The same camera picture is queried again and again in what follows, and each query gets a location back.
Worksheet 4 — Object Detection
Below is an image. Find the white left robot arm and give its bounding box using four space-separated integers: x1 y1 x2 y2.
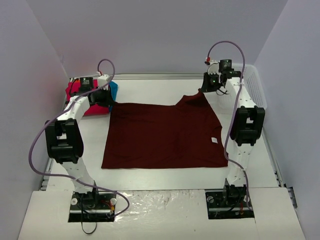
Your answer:
45 74 115 209

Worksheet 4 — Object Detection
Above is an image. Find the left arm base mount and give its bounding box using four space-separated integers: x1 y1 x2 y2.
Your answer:
68 192 117 223

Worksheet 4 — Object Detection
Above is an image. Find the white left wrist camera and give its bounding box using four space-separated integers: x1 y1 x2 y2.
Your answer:
97 71 111 90

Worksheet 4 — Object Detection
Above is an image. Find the pink folded t shirt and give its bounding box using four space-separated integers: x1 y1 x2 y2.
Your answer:
65 79 111 116

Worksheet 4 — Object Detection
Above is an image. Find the blue folded t shirt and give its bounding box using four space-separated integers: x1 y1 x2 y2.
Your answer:
109 81 119 102

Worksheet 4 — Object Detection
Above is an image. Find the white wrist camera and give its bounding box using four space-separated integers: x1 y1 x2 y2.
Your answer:
204 57 220 75
97 71 111 90

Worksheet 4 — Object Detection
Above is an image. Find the dark red t shirt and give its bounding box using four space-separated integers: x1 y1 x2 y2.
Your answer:
101 91 228 170

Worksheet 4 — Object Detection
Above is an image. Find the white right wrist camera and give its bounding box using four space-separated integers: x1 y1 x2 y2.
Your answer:
204 57 220 75

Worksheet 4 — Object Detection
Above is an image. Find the white plastic laundry basket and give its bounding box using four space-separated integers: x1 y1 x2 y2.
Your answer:
241 64 268 110

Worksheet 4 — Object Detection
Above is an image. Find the black cable loop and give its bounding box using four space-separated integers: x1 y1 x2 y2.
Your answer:
80 214 98 235

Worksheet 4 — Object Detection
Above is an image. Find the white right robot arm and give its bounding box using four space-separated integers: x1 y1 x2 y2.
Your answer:
201 57 265 197

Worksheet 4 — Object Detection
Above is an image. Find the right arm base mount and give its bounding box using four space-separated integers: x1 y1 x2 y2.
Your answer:
205 189 255 220

